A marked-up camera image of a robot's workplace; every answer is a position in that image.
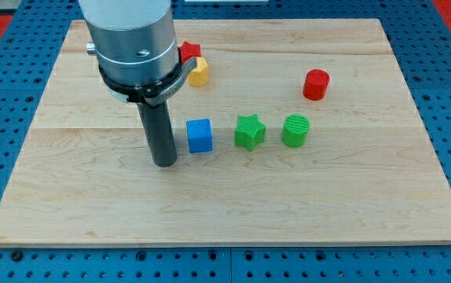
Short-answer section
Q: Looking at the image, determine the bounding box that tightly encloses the black clamp ring mount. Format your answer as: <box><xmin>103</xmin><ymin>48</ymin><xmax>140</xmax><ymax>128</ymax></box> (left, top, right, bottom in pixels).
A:
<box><xmin>98</xmin><ymin>57</ymin><xmax>197</xmax><ymax>105</ymax></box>

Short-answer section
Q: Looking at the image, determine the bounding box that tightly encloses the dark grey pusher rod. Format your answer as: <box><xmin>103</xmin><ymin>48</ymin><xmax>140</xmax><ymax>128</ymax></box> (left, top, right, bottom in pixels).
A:
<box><xmin>137</xmin><ymin>102</ymin><xmax>178</xmax><ymax>167</ymax></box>

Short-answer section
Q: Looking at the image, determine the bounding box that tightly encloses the blue cube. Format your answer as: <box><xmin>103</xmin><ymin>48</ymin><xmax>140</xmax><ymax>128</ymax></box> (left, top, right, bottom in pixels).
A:
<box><xmin>186</xmin><ymin>119</ymin><xmax>213</xmax><ymax>153</ymax></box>

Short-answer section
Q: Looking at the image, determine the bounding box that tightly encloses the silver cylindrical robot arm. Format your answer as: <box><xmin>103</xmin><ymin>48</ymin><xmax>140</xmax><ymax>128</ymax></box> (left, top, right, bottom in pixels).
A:
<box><xmin>79</xmin><ymin>0</ymin><xmax>197</xmax><ymax>167</ymax></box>

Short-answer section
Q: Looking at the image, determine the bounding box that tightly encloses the yellow hexagon block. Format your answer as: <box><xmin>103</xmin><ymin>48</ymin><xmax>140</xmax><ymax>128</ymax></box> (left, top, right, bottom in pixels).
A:
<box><xmin>188</xmin><ymin>57</ymin><xmax>209</xmax><ymax>87</ymax></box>

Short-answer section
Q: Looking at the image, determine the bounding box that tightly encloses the red star block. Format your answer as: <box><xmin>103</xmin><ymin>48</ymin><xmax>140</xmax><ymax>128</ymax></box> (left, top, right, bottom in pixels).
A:
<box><xmin>179</xmin><ymin>41</ymin><xmax>201</xmax><ymax>64</ymax></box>

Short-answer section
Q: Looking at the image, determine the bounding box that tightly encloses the green star block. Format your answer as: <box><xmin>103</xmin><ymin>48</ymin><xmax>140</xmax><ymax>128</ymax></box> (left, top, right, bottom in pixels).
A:
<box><xmin>234</xmin><ymin>114</ymin><xmax>266</xmax><ymax>152</ymax></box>

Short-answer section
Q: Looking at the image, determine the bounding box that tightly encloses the green cylinder block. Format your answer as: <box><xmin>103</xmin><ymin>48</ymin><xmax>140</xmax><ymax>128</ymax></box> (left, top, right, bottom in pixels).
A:
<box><xmin>281</xmin><ymin>114</ymin><xmax>310</xmax><ymax>148</ymax></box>

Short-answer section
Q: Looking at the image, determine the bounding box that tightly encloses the light wooden board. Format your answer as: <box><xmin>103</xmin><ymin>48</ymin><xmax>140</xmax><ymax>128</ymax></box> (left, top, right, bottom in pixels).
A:
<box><xmin>0</xmin><ymin>19</ymin><xmax>451</xmax><ymax>248</ymax></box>

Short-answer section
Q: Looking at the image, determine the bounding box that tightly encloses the red cylinder block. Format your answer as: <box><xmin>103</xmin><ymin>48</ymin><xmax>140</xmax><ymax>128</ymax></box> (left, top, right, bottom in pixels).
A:
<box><xmin>302</xmin><ymin>69</ymin><xmax>330</xmax><ymax>101</ymax></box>

